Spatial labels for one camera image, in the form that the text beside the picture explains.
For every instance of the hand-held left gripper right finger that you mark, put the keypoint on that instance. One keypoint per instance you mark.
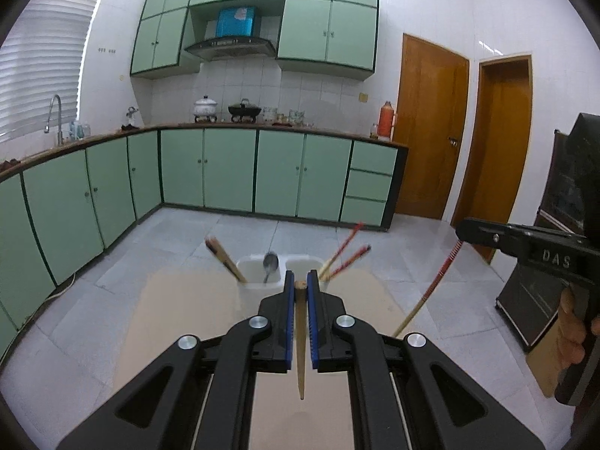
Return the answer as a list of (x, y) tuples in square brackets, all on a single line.
[(312, 300)]

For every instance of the black wok with lid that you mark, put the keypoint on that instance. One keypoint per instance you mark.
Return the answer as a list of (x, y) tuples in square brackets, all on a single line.
[(244, 110)]

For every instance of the red-patterned wooden chopstick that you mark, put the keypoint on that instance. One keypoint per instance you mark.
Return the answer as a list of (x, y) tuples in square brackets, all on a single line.
[(229, 258), (424, 297), (351, 258), (220, 258), (344, 247), (300, 361)]

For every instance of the white two-compartment utensil holder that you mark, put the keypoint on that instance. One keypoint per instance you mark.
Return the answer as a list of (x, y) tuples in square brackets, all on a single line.
[(251, 274)]

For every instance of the person's right hand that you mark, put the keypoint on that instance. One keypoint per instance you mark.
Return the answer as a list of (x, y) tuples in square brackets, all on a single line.
[(569, 333)]

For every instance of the plain wooden door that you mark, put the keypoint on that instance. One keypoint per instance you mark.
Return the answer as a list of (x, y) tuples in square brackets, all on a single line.
[(497, 150)]

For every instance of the white window blind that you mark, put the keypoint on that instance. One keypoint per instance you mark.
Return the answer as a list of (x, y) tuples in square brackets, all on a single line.
[(47, 56)]

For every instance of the chrome kitchen faucet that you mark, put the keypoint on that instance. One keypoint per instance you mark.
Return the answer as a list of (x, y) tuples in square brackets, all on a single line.
[(59, 122)]

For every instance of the green upper wall cabinets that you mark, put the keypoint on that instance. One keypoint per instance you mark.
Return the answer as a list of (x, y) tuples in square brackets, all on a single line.
[(328, 28)]

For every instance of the small glass jar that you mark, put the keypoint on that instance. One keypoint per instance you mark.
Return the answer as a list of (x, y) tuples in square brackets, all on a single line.
[(374, 131)]

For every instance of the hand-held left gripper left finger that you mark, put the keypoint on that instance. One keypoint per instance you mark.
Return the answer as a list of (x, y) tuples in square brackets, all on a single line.
[(289, 300)]

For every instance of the white cooking pot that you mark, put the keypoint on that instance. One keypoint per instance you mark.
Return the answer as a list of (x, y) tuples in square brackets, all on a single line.
[(205, 107)]

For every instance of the blue box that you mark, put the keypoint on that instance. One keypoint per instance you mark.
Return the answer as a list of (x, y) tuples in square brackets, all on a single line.
[(235, 22)]

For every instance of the green cabinet drawer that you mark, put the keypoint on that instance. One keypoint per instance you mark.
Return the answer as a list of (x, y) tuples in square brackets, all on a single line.
[(364, 211), (369, 185), (373, 158)]

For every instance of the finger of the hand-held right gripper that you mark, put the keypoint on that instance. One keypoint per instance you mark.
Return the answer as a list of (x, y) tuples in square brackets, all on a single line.
[(478, 233)]

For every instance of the black range hood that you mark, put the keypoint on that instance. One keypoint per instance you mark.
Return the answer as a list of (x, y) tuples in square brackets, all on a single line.
[(229, 48)]

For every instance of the green lower kitchen cabinets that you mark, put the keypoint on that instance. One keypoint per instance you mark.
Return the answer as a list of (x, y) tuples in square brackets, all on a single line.
[(229, 168)]

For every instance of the orange thermos flask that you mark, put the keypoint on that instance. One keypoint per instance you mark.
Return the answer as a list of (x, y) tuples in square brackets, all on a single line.
[(386, 122)]

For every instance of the black cabinet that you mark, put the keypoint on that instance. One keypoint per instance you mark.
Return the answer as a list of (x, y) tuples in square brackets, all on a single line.
[(562, 187)]

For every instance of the grey metal spoon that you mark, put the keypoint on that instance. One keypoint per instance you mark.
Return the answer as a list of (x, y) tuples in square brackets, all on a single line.
[(270, 262)]

